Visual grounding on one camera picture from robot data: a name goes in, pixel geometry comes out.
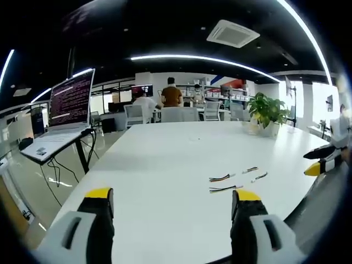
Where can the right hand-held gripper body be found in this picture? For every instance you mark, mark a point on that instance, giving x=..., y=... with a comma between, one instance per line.
x=339, y=134

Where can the green potted plant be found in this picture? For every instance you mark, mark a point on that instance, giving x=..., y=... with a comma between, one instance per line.
x=268, y=108

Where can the ceiling air conditioner vent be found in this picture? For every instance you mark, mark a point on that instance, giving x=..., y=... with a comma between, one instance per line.
x=233, y=33

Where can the grey mesh office chair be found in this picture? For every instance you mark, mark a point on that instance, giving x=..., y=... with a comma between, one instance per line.
x=180, y=114
x=212, y=111
x=237, y=111

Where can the black-legged laptop stand table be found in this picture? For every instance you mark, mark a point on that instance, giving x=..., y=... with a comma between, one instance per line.
x=82, y=154

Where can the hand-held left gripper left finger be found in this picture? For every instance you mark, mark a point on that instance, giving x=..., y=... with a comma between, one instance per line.
x=82, y=233

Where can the open silver laptop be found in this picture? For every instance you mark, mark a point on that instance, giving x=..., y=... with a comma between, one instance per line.
x=70, y=101

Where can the white storage shelving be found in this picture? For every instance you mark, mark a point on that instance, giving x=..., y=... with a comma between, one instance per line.
x=211, y=89

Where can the black pole stand with screen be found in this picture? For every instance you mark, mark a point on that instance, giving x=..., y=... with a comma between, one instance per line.
x=294, y=101

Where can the ceiling light strip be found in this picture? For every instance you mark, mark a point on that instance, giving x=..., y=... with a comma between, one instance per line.
x=203, y=57
x=310, y=33
x=6, y=67
x=41, y=95

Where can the white plant pot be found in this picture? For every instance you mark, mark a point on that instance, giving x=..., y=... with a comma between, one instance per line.
x=265, y=130

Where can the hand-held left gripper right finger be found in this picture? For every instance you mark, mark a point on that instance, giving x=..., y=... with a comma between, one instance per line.
x=261, y=236

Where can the white chair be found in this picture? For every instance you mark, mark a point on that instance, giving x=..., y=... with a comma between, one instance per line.
x=136, y=115

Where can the computer monitor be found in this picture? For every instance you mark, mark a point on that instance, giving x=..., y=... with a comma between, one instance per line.
x=141, y=90
x=226, y=90

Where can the blue standing banner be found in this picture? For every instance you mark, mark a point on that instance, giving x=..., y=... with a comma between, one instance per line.
x=37, y=122

